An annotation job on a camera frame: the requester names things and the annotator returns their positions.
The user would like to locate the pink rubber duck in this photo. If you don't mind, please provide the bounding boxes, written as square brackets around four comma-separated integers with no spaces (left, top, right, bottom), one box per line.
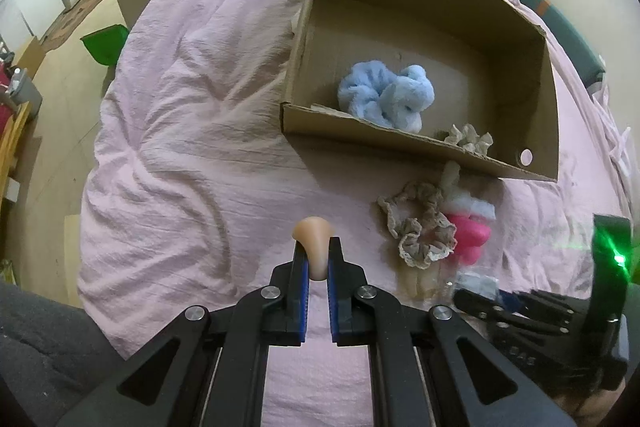
[445,213,491,265]

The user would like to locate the beige lace-trimmed scrunchie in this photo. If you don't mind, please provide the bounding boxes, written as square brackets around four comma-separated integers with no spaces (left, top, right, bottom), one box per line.
[376,181,458,270]

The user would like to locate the cream ruffled scrunchie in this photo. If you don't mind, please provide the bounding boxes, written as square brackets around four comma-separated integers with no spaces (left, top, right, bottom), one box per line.
[444,124,494,157]

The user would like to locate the beige makeup sponge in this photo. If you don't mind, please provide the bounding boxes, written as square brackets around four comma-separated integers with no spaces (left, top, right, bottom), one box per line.
[292,217,334,281]

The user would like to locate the light blue fluffy scrunchie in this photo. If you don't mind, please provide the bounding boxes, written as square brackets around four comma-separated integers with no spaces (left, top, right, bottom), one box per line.
[337,60,435,133]

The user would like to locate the clear plastic packet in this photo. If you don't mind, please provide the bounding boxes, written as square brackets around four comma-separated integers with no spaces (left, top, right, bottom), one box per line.
[454,271,499,299]

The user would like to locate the white fluffy soft item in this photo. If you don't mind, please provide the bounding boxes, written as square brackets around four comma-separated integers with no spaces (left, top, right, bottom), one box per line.
[438,160,496,222]

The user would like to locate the right hand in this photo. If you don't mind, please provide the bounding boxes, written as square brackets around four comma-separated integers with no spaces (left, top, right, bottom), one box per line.
[553,383,626,426]

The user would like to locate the dark grey trouser leg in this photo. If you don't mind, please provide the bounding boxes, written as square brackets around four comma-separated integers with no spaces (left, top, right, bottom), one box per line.
[1,283,124,426]

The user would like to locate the brown cardboard box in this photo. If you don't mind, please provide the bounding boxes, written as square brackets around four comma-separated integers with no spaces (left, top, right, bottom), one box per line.
[280,0,559,181]

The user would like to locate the teal headboard cushion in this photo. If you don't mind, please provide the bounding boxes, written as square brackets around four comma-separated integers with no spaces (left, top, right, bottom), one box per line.
[520,0,605,90]

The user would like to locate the wooden rack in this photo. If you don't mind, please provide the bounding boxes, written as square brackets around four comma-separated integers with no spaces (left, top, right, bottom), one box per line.
[0,102,32,204]

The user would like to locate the pink suitcase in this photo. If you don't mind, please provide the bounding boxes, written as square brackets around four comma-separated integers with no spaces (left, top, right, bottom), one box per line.
[0,66,17,131]

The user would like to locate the grey trash bin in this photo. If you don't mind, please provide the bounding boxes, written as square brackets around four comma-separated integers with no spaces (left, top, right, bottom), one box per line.
[8,67,42,121]

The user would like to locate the green plastic bin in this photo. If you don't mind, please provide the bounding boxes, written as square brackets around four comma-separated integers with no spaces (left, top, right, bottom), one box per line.
[80,24,129,67]

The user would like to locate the patterned floor rug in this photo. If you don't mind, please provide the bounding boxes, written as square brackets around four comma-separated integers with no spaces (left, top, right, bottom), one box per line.
[39,0,103,53]

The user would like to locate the white kitchen cabinets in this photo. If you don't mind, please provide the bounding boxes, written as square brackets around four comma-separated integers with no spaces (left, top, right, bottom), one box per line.
[1,0,64,51]

